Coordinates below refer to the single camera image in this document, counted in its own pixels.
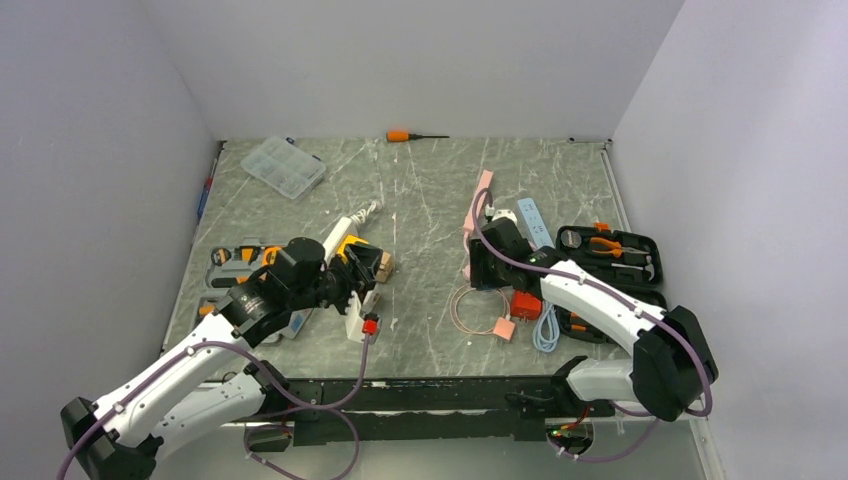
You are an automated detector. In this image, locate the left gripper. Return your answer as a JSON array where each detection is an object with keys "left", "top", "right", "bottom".
[{"left": 290, "top": 244, "right": 380, "bottom": 322}]

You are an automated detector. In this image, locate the yellow cube socket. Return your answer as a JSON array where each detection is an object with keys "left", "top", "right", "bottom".
[{"left": 336, "top": 234, "right": 369, "bottom": 261}]

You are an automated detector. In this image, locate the beige cube socket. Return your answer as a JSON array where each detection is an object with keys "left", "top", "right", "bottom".
[{"left": 376, "top": 251, "right": 395, "bottom": 283}]

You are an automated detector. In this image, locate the white power strip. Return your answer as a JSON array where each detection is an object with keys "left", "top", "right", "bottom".
[{"left": 264, "top": 201, "right": 386, "bottom": 342}]

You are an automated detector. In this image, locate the red cube socket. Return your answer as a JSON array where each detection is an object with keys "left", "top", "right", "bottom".
[{"left": 509, "top": 291, "right": 544, "bottom": 322}]

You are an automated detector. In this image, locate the light blue power strip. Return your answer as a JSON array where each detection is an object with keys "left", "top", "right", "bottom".
[{"left": 517, "top": 198, "right": 554, "bottom": 248}]

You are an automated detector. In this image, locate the light blue cable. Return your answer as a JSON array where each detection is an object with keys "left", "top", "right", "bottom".
[{"left": 532, "top": 300, "right": 562, "bottom": 355}]

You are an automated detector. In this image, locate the pink power strip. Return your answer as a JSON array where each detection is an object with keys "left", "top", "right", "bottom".
[{"left": 462, "top": 170, "right": 493, "bottom": 280}]

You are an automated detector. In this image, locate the clear plastic screw box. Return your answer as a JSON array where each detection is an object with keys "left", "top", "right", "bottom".
[{"left": 240, "top": 136, "right": 326, "bottom": 201}]

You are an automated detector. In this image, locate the grey tool tray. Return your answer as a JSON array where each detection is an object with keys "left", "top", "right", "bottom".
[{"left": 193, "top": 237, "right": 283, "bottom": 327}]

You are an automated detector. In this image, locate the black tool case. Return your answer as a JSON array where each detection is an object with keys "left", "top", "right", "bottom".
[{"left": 555, "top": 223, "right": 667, "bottom": 308}]

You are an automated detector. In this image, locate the pink charger plug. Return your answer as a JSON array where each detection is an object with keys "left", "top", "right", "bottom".
[{"left": 492, "top": 316, "right": 516, "bottom": 343}]

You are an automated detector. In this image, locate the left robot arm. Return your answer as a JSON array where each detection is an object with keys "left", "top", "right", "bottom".
[{"left": 56, "top": 237, "right": 384, "bottom": 479}]

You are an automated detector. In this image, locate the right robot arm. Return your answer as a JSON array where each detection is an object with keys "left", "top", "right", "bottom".
[{"left": 467, "top": 218, "right": 718, "bottom": 422}]

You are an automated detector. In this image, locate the thin pink wire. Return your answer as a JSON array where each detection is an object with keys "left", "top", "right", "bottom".
[{"left": 447, "top": 284, "right": 513, "bottom": 337}]

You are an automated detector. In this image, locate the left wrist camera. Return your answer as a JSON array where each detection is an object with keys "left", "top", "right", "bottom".
[{"left": 344, "top": 290, "right": 381, "bottom": 343}]

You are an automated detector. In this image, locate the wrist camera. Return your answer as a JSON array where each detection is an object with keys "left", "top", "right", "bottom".
[
  {"left": 344, "top": 290, "right": 381, "bottom": 343},
  {"left": 483, "top": 206, "right": 518, "bottom": 224}
]

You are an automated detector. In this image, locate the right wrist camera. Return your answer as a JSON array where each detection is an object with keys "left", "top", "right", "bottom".
[{"left": 483, "top": 206, "right": 518, "bottom": 224}]

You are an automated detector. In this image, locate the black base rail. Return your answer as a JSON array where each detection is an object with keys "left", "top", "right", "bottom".
[{"left": 248, "top": 375, "right": 614, "bottom": 446}]

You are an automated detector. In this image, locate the orange handled screwdriver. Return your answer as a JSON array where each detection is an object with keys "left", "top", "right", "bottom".
[{"left": 385, "top": 130, "right": 449, "bottom": 143}]

